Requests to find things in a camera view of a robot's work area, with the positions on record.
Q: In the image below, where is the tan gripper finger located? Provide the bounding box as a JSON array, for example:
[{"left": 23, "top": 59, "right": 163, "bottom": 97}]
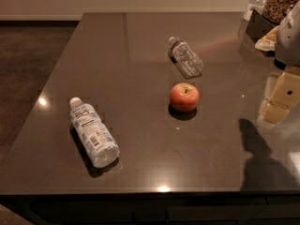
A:
[
  {"left": 270, "top": 67, "right": 300, "bottom": 110},
  {"left": 261, "top": 103, "right": 290, "bottom": 124}
]

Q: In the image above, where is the clear plastic water bottle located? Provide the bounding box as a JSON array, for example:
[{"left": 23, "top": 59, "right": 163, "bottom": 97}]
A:
[{"left": 168, "top": 37, "right": 203, "bottom": 79}]

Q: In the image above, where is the upright clear bottle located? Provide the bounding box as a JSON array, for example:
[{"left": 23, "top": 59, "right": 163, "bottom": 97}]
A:
[{"left": 243, "top": 0, "right": 266, "bottom": 22}]

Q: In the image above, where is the blue labelled water bottle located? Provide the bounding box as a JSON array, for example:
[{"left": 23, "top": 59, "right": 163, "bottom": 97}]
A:
[{"left": 69, "top": 97, "right": 120, "bottom": 168}]

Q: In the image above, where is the wrapped snack packet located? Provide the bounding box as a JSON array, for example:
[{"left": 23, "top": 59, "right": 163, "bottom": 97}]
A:
[{"left": 255, "top": 26, "right": 279, "bottom": 52}]

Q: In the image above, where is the black box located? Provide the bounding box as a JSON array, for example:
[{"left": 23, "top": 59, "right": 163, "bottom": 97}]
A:
[{"left": 246, "top": 9, "right": 277, "bottom": 42}]

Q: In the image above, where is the jar of granola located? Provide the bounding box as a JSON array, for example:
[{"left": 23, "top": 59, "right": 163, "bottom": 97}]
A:
[{"left": 262, "top": 0, "right": 299, "bottom": 23}]

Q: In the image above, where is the red apple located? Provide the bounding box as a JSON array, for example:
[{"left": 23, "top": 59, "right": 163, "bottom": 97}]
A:
[{"left": 170, "top": 82, "right": 200, "bottom": 113}]

